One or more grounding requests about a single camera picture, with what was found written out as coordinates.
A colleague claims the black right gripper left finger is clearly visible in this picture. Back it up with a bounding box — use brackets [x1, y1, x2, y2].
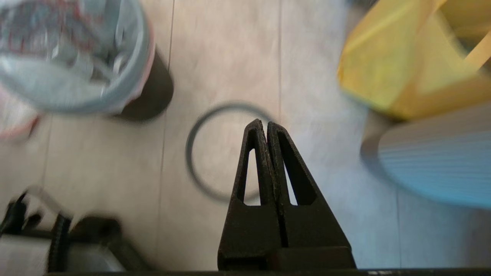
[217, 118, 287, 271]

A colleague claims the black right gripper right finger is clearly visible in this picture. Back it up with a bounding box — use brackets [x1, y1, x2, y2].
[267, 121, 357, 269]

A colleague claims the grey bin rim ring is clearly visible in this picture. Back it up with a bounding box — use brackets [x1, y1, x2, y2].
[185, 101, 277, 204]

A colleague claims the white red plastic bag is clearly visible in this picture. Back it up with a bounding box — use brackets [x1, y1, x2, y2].
[0, 0, 157, 115]

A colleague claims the robot base chassis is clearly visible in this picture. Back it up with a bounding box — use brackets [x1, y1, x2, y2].
[0, 186, 152, 276]

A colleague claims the black round trash bin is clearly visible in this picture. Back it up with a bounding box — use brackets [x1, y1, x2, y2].
[110, 48, 175, 122]

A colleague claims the yellow fabric bag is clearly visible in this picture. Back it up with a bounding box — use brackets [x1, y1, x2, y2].
[337, 0, 491, 122]

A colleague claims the white ribbed round appliance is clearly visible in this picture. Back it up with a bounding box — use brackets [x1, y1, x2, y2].
[360, 102, 491, 210]

